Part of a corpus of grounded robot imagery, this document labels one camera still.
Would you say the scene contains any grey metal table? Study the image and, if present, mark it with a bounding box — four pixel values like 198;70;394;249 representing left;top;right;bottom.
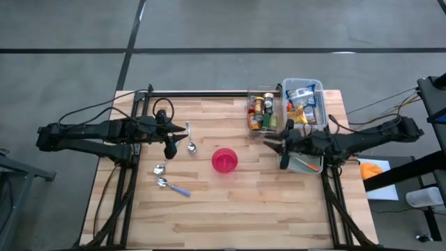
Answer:
0;149;57;251

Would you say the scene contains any orange cloth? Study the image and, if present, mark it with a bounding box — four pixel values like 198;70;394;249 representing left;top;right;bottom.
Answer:
359;161;384;181

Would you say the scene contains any narrow clear jar container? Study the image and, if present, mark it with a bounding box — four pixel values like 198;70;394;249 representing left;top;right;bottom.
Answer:
247;84;284;137

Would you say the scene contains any furikake jar with gold lid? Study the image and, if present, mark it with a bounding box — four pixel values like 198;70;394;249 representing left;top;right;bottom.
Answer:
253;96;266;122

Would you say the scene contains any white paper sheet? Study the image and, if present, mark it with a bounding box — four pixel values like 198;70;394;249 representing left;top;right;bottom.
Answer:
356;158;400;201

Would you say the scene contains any black side table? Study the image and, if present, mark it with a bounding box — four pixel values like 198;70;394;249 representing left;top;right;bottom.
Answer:
416;72;446;168

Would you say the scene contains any clear plastic snack bin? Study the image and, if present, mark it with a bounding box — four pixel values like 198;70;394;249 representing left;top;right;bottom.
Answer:
281;77;330;133

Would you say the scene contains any spoon with purple handle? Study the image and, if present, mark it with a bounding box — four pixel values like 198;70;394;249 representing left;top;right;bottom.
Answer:
155;176;192;198

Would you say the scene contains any jar with silver lid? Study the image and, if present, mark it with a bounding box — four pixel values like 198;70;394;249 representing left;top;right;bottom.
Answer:
263;92;275;115

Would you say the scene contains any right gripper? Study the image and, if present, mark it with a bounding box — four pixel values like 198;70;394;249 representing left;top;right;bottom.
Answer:
263;119;335;171

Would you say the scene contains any clear plastic utensil tub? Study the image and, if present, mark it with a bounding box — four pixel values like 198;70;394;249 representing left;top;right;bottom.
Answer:
277;137;325;175

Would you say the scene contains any blue and yellow snack bag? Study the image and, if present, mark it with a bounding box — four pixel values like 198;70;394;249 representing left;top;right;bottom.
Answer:
286;84;317;107

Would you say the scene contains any long black cable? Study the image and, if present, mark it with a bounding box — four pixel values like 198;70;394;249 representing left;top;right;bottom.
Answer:
57;89;151;130

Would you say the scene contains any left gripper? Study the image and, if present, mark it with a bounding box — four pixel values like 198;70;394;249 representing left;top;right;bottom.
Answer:
137;109;190;160

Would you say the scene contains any grey roll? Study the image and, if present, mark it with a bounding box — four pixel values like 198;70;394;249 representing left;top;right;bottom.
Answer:
405;186;444;209

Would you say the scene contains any spoon with teal striped handle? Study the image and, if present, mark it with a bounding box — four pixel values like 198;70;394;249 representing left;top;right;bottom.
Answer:
153;139;180;176

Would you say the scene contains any yellow and black cable bundle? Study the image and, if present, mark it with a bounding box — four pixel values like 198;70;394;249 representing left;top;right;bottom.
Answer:
346;86;423;136

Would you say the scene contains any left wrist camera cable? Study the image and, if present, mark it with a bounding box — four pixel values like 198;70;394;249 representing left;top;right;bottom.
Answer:
152;97;175;123

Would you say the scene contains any pink plastic bowl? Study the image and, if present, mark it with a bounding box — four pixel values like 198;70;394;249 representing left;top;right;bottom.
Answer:
210;147;240;174

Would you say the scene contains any black diagonal beam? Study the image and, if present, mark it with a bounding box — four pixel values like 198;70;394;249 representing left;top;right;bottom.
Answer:
363;149;446;193

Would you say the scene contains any brown cable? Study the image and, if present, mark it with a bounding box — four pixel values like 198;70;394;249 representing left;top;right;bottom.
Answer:
91;165;120;240

